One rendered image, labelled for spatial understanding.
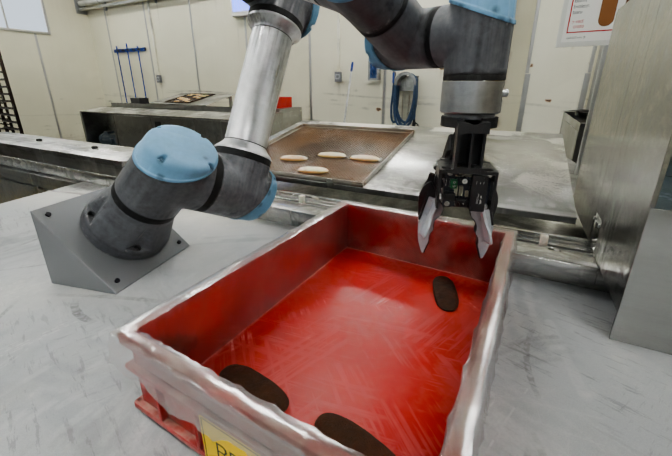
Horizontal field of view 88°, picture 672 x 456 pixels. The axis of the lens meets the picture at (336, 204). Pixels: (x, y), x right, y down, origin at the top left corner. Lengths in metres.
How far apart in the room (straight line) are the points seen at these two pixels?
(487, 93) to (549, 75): 3.68
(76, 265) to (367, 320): 0.48
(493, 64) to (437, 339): 0.35
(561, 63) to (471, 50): 3.70
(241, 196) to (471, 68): 0.44
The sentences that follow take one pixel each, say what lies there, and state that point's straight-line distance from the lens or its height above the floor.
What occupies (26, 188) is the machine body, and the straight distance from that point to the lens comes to 1.96.
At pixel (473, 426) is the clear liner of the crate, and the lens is 0.30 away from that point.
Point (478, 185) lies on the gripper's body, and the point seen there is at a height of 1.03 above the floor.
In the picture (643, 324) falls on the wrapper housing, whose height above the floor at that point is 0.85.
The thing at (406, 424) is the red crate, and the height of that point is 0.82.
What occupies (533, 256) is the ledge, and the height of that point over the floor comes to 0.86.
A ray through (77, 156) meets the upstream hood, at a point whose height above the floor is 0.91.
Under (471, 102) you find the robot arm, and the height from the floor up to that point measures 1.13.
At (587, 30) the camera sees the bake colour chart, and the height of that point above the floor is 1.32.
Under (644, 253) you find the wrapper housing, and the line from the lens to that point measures 0.57.
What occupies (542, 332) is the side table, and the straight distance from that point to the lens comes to 0.59.
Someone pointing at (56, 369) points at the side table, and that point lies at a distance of 0.58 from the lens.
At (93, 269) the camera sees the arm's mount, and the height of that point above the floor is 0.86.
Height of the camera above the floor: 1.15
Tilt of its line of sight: 19 degrees down
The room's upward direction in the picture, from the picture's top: straight up
